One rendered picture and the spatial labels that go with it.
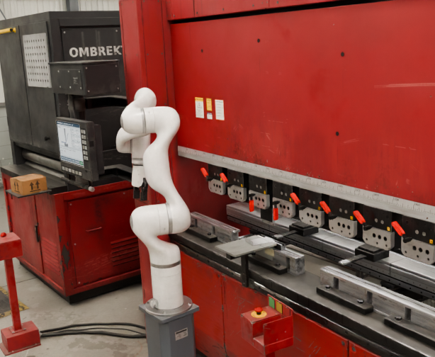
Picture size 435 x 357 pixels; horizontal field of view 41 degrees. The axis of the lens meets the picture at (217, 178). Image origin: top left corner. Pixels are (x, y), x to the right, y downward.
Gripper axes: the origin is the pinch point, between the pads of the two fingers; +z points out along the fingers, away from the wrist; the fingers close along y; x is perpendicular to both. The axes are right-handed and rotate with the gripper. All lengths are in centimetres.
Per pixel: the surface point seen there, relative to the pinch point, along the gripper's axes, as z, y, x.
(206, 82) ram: -60, -37, 52
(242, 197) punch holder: 3, -12, 63
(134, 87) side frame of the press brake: -58, -85, 28
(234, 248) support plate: 27, 3, 50
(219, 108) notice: -45, -26, 55
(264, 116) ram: -40, 13, 59
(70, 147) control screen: -20, -112, -4
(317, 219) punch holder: 7, 46, 68
